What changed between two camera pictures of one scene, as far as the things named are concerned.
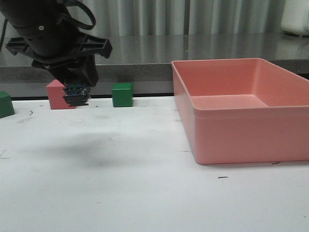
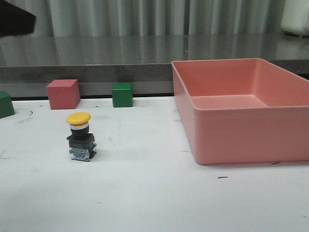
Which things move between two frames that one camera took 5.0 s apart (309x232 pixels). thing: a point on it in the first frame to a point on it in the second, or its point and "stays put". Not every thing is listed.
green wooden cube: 122,94 stays put
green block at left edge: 7,108 stays put
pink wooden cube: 55,94 stays put
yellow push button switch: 76,94 to 82,144
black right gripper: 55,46 to 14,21
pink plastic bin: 241,110 stays put
